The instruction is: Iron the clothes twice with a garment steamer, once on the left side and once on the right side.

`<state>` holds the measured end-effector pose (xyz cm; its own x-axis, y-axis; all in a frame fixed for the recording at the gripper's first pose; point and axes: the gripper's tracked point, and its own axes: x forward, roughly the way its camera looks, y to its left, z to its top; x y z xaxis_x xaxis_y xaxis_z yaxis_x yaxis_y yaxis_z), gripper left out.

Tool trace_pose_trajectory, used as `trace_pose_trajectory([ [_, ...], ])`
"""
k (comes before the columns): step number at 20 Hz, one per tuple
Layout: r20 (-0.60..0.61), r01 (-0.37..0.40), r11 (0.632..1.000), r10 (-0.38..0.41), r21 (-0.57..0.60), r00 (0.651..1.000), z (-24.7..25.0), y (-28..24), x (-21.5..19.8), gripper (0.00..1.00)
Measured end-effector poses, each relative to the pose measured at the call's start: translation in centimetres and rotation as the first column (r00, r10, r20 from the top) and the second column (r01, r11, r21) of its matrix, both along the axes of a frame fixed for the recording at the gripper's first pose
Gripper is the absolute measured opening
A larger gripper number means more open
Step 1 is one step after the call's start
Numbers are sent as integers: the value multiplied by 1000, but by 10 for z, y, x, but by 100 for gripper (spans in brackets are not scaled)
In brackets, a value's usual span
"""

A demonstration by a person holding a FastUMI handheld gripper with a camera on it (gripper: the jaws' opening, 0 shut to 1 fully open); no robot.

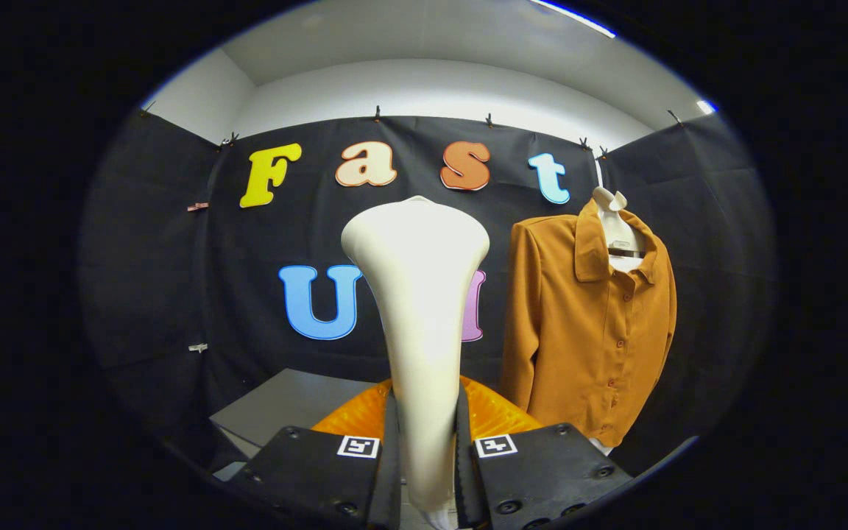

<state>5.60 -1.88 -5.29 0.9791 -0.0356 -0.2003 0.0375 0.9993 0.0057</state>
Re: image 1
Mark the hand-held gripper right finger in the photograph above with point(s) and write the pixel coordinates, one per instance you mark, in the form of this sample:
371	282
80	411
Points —
542	467

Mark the black backdrop cloth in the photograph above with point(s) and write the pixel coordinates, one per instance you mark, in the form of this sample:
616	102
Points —
321	235

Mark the orange button shirt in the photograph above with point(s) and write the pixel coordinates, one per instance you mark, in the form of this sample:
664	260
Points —
593	331

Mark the white garment steamer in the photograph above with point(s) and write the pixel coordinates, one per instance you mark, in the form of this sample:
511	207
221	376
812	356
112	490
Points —
424	309

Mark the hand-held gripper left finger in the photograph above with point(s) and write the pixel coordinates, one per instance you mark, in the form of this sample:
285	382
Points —
313	471

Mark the long ceiling light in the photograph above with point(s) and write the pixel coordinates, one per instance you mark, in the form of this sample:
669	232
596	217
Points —
575	16

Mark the pink clip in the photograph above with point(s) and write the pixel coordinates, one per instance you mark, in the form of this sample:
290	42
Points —
197	207

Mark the white clothes hanger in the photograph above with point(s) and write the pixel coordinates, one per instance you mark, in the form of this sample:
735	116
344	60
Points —
617	228

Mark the small ceiling light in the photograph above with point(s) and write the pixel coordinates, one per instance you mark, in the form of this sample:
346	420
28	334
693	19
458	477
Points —
705	107

